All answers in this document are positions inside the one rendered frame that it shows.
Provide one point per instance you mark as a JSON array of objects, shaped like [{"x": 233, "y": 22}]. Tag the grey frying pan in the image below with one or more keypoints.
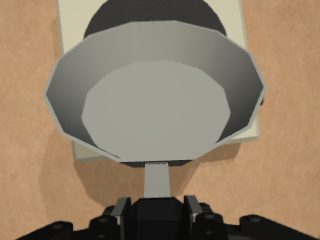
[{"x": 155, "y": 94}]

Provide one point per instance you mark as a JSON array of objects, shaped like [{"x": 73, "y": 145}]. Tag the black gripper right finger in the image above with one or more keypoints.
[{"x": 210, "y": 226}]

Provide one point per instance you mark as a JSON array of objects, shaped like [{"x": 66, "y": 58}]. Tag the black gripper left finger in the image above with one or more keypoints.
[{"x": 116, "y": 226}]

